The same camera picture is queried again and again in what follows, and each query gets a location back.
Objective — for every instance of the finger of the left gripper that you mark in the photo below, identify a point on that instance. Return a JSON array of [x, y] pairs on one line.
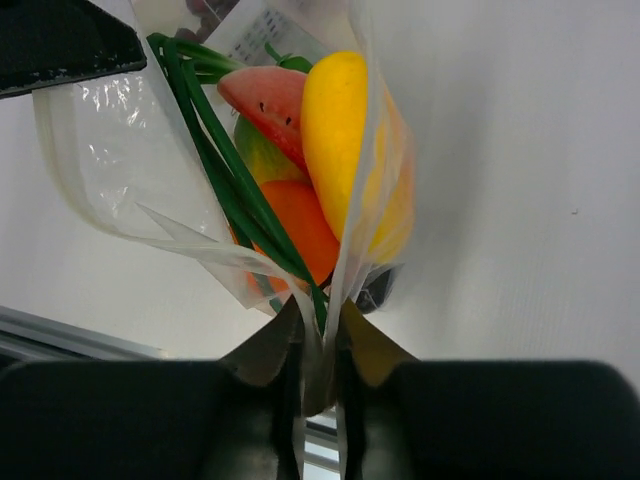
[[51, 43]]

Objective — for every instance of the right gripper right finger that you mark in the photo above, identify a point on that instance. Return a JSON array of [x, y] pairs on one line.
[[400, 417]]

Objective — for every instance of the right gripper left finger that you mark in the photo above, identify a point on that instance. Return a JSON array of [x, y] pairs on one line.
[[236, 417]]

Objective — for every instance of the green scallion bunch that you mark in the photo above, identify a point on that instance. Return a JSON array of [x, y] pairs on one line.
[[252, 220]]

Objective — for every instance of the orange tangerine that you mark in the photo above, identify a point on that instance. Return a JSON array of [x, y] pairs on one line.
[[297, 208]]

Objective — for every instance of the watermelon slice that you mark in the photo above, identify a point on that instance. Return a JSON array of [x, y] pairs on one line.
[[270, 98]]

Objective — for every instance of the clear zip top bag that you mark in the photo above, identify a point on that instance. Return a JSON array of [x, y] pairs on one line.
[[122, 157]]

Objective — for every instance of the green orange mango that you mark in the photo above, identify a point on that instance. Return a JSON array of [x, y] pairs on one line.
[[263, 159]]

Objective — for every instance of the green chili pepper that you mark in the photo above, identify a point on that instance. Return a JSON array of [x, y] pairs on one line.
[[288, 61]]

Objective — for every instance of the yellow orange mango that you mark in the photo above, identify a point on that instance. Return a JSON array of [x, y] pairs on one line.
[[333, 115]]

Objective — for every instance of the white plastic basket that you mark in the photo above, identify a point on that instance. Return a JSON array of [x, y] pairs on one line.
[[249, 25]]

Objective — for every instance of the aluminium mounting rail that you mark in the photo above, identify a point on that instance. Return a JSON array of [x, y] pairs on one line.
[[28, 337]]

